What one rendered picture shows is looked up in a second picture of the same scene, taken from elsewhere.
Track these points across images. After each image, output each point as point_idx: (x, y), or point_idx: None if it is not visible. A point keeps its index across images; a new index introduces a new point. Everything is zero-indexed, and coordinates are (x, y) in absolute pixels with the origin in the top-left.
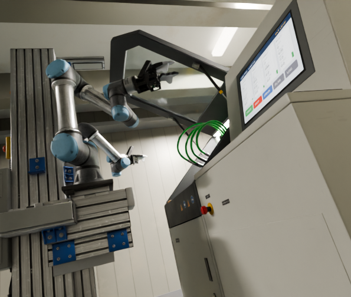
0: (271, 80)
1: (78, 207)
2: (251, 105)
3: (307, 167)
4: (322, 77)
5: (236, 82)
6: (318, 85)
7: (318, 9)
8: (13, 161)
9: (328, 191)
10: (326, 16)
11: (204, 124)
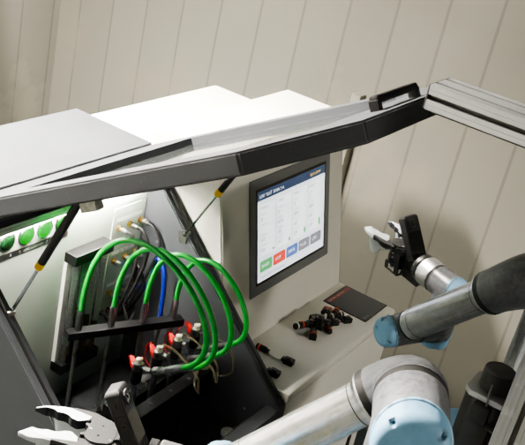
0: (297, 236)
1: None
2: (270, 258)
3: (378, 358)
4: (329, 262)
5: (248, 196)
6: (326, 268)
7: (338, 192)
8: None
9: None
10: (340, 205)
11: (231, 276)
